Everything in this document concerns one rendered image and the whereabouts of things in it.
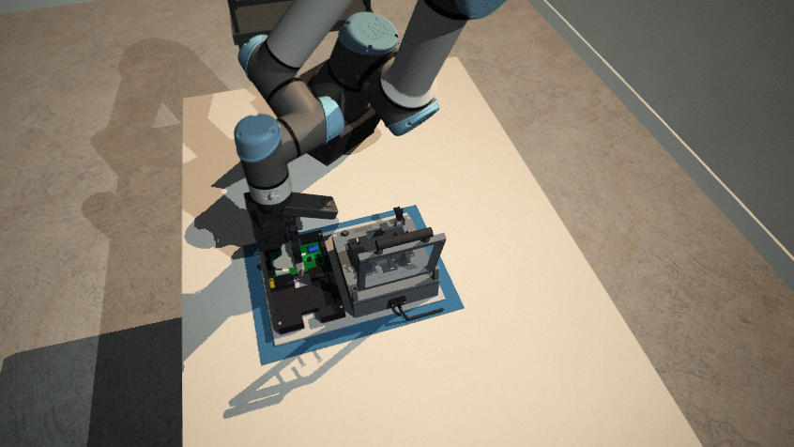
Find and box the green circuit board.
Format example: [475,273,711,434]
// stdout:
[269,241,326,277]

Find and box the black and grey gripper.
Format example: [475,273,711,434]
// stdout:
[244,192,305,279]

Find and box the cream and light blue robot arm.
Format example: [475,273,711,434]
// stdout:
[234,0,507,206]

